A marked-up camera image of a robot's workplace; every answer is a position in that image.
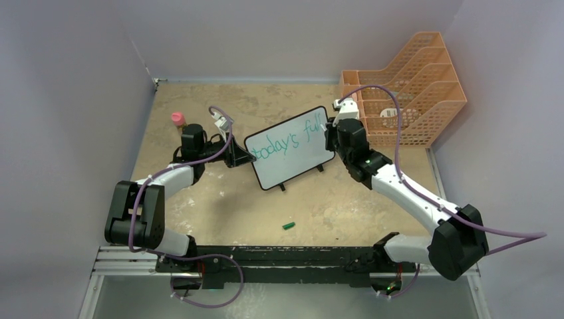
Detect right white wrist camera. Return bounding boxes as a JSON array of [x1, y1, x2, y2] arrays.
[[333, 98, 359, 126]]

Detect aluminium frame rail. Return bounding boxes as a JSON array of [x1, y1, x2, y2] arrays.
[[78, 245, 491, 319]]

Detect pink capped spice bottle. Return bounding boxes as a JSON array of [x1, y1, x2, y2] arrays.
[[171, 112, 186, 128]]

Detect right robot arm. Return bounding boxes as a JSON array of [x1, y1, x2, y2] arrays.
[[325, 118, 490, 280]]

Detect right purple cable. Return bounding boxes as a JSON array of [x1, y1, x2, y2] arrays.
[[337, 85, 547, 300]]

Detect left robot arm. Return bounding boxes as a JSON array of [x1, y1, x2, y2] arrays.
[[104, 124, 257, 272]]

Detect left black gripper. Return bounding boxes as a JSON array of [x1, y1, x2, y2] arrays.
[[198, 132, 255, 168]]

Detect white whiteboard with black frame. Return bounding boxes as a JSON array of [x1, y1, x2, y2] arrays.
[[243, 106, 335, 191]]

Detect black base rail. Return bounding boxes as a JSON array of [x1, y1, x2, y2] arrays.
[[156, 245, 416, 289]]

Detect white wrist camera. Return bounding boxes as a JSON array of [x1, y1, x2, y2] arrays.
[[213, 113, 233, 141], [333, 98, 359, 126]]

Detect green marker cap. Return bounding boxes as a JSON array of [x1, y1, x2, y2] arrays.
[[282, 222, 295, 230]]

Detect orange plastic file organizer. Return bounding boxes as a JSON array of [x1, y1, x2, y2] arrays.
[[339, 31, 468, 148]]

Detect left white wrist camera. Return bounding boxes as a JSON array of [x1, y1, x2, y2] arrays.
[[213, 113, 233, 141]]

